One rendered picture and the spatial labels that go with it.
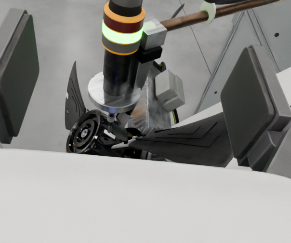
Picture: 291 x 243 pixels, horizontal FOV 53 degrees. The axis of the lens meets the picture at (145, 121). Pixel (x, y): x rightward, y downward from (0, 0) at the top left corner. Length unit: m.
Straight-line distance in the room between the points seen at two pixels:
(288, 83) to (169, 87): 0.31
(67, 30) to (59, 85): 0.75
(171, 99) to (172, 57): 2.07
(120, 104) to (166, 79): 0.52
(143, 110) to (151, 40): 0.48
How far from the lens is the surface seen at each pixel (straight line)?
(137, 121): 0.80
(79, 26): 3.13
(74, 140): 0.65
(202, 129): 0.47
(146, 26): 0.35
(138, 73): 0.38
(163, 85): 0.87
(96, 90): 0.39
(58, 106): 2.32
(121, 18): 0.31
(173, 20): 0.38
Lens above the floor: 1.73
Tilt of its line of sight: 50 degrees down
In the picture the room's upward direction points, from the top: 15 degrees clockwise
